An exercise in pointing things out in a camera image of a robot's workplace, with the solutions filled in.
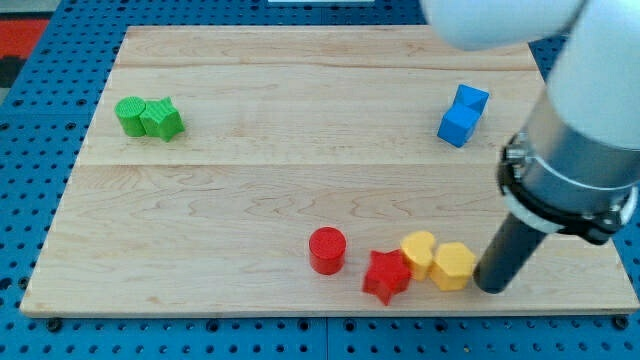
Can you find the blue cube block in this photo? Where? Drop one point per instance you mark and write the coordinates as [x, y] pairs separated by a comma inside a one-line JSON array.
[[458, 125]]

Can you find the red cylinder block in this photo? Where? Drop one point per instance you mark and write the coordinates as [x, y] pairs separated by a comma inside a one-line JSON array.
[[327, 248]]

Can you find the wooden board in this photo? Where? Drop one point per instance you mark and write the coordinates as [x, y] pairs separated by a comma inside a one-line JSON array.
[[287, 130]]

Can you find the green cylinder block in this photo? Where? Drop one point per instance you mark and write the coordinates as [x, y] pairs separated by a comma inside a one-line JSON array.
[[128, 111]]

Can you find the yellow hexagon block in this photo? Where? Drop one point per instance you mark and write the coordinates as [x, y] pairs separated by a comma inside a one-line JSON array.
[[452, 266]]

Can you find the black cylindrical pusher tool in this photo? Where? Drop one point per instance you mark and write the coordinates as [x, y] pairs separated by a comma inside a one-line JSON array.
[[511, 247]]

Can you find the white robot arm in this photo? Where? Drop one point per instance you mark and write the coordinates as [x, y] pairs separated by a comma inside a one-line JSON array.
[[573, 168]]

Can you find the yellow heart block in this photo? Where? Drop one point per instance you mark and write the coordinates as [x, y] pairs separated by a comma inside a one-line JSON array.
[[417, 248]]

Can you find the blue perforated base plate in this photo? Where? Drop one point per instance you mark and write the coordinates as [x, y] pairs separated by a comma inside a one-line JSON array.
[[55, 59]]

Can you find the blue triangle block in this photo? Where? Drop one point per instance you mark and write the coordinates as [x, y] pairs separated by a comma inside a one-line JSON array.
[[471, 98]]

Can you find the green star block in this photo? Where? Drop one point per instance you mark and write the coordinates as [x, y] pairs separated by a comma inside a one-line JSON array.
[[161, 119]]

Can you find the red star block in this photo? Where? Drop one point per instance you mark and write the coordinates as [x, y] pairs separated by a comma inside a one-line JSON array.
[[386, 275]]

